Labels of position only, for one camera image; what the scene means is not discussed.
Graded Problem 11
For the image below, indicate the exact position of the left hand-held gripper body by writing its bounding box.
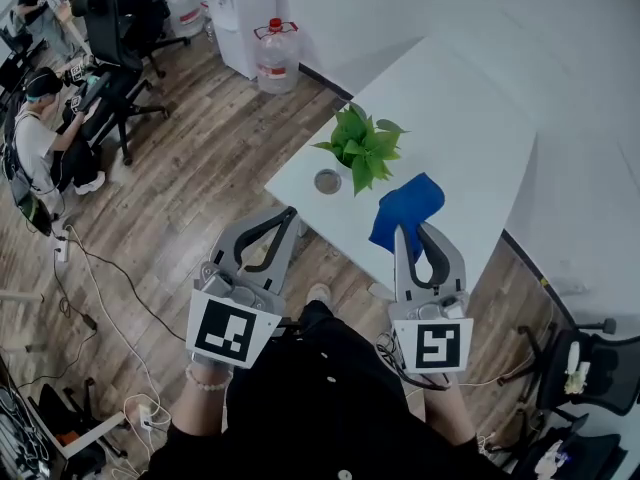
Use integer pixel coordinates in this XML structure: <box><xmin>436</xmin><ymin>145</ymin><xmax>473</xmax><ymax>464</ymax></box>
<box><xmin>185</xmin><ymin>260</ymin><xmax>287</xmax><ymax>370</ymax></box>

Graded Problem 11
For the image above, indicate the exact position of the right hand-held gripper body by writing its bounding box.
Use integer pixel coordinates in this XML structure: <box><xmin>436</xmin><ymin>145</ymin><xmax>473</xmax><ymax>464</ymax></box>
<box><xmin>388</xmin><ymin>290</ymin><xmax>475</xmax><ymax>375</ymax></box>

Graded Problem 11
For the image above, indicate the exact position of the blue cloth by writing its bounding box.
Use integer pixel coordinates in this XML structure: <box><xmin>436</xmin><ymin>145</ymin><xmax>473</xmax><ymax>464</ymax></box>
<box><xmin>368</xmin><ymin>171</ymin><xmax>447</xmax><ymax>265</ymax></box>

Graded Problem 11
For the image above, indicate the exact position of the green potted plant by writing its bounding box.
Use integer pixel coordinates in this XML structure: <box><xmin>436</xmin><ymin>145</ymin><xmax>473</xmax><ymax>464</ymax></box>
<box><xmin>310</xmin><ymin>102</ymin><xmax>412</xmax><ymax>198</ymax></box>

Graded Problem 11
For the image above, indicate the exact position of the person's right forearm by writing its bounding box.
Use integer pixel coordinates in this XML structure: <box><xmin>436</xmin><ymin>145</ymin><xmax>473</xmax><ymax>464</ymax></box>
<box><xmin>422</xmin><ymin>372</ymin><xmax>477</xmax><ymax>447</ymax></box>

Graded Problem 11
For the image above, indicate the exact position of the person's left forearm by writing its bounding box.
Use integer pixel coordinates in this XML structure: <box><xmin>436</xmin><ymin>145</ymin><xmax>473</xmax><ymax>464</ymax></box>
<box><xmin>169</xmin><ymin>365</ymin><xmax>234</xmax><ymax>437</ymax></box>

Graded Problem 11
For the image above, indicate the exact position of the person's light shoe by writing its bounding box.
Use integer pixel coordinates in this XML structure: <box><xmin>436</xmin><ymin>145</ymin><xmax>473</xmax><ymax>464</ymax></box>
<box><xmin>305</xmin><ymin>282</ymin><xmax>334</xmax><ymax>310</ymax></box>

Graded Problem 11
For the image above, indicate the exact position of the round metal dish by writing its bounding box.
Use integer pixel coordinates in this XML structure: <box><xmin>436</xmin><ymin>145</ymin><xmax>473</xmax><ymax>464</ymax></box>
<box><xmin>313</xmin><ymin>168</ymin><xmax>344</xmax><ymax>196</ymax></box>

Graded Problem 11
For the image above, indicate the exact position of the person's black garment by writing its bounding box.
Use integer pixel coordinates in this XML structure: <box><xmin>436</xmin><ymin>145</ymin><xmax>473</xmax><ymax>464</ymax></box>
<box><xmin>139</xmin><ymin>299</ymin><xmax>504</xmax><ymax>480</ymax></box>

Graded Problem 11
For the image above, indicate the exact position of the white object on chair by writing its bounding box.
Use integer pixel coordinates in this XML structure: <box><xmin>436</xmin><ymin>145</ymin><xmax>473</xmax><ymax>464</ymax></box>
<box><xmin>563</xmin><ymin>340</ymin><xmax>592</xmax><ymax>396</ymax></box>

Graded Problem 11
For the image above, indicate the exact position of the black office chair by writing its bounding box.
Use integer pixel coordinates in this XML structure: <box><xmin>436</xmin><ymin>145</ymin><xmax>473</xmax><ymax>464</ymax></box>
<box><xmin>89</xmin><ymin>0</ymin><xmax>192</xmax><ymax>80</ymax></box>
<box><xmin>82</xmin><ymin>0</ymin><xmax>171</xmax><ymax>167</ymax></box>
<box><xmin>513</xmin><ymin>411</ymin><xmax>630</xmax><ymax>480</ymax></box>
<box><xmin>498</xmin><ymin>317</ymin><xmax>640</xmax><ymax>418</ymax></box>

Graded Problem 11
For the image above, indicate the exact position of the white desk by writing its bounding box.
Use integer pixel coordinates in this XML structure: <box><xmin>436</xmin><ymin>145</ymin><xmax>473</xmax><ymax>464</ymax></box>
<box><xmin>0</xmin><ymin>352</ymin><xmax>127</xmax><ymax>480</ymax></box>

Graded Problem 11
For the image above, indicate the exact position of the clear water jug red cap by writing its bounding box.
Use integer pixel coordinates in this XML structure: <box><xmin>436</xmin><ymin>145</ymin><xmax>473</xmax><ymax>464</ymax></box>
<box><xmin>252</xmin><ymin>17</ymin><xmax>302</xmax><ymax>96</ymax></box>

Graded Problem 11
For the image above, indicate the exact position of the black and green backpack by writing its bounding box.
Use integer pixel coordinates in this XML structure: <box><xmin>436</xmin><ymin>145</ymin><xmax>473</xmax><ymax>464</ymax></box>
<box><xmin>13</xmin><ymin>186</ymin><xmax>54</xmax><ymax>238</ymax></box>

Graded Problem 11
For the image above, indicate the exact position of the white water dispenser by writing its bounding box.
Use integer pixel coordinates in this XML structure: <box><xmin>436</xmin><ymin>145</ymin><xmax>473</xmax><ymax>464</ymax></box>
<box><xmin>201</xmin><ymin>0</ymin><xmax>279</xmax><ymax>81</ymax></box>

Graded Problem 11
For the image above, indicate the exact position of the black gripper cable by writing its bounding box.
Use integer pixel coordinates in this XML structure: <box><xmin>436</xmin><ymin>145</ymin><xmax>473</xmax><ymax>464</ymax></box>
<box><xmin>374</xmin><ymin>331</ymin><xmax>452</xmax><ymax>392</ymax></box>

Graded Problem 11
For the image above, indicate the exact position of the white bead bracelet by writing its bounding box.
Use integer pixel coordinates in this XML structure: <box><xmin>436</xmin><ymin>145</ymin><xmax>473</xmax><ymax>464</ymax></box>
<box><xmin>184</xmin><ymin>365</ymin><xmax>235</xmax><ymax>393</ymax></box>

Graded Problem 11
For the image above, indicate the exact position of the black floor cable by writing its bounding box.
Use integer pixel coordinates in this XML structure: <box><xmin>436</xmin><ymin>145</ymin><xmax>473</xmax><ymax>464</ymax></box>
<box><xmin>51</xmin><ymin>235</ymin><xmax>187</xmax><ymax>343</ymax></box>

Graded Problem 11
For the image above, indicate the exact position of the white floor cable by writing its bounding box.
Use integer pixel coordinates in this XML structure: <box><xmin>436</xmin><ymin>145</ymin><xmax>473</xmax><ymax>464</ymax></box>
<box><xmin>65</xmin><ymin>224</ymin><xmax>174</xmax><ymax>480</ymax></box>

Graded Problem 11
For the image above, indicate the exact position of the clear water jug red handle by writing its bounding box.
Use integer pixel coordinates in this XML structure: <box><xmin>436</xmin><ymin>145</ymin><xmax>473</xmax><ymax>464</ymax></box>
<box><xmin>165</xmin><ymin>0</ymin><xmax>206</xmax><ymax>40</ymax></box>

